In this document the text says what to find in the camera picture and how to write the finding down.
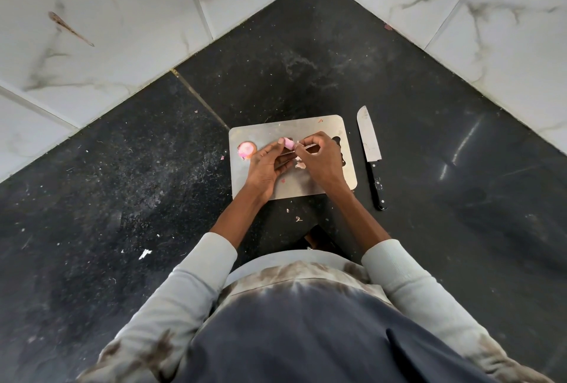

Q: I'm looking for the halved red onion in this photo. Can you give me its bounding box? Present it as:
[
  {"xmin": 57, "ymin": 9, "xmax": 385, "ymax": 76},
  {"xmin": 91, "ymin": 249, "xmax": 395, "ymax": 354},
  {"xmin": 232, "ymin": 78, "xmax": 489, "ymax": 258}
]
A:
[{"xmin": 237, "ymin": 140, "xmax": 258, "ymax": 161}]

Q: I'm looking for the steel cutting board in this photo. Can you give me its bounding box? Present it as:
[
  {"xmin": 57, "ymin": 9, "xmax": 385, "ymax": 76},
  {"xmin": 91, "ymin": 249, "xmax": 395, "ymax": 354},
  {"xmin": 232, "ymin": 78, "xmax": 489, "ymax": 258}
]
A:
[{"xmin": 228, "ymin": 114, "xmax": 359, "ymax": 201}]

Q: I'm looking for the person's right hand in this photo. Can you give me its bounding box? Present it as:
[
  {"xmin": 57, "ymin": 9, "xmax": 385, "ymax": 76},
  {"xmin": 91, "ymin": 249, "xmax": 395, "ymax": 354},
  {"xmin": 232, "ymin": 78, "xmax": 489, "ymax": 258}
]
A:
[{"xmin": 294, "ymin": 131, "xmax": 349, "ymax": 190}]

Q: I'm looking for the person's left hand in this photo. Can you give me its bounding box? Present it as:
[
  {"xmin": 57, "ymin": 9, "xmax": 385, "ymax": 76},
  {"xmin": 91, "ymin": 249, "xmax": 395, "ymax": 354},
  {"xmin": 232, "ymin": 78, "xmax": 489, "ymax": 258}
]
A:
[{"xmin": 245, "ymin": 138, "xmax": 296, "ymax": 197}]

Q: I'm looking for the grey tie-dye shirt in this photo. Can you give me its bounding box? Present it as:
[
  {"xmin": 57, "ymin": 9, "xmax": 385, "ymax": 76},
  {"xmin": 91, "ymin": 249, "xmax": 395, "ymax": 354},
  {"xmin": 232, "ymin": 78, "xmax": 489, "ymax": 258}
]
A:
[{"xmin": 77, "ymin": 232, "xmax": 555, "ymax": 383}]

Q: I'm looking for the person's right forearm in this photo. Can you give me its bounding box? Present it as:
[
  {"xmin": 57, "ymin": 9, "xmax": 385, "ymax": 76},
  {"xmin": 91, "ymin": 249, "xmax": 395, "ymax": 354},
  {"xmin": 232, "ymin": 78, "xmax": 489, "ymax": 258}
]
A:
[{"xmin": 320, "ymin": 178, "xmax": 392, "ymax": 256}]

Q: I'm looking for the person's left forearm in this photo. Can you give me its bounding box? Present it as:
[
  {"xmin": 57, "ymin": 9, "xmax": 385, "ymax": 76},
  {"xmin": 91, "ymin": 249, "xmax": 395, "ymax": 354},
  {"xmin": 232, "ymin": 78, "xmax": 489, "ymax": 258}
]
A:
[{"xmin": 209, "ymin": 184, "xmax": 272, "ymax": 250}]

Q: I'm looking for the black-handled kitchen knife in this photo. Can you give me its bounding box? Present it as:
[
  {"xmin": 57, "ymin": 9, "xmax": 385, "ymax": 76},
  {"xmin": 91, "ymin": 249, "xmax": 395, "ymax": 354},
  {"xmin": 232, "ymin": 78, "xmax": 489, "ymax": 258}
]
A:
[{"xmin": 356, "ymin": 106, "xmax": 389, "ymax": 212}]

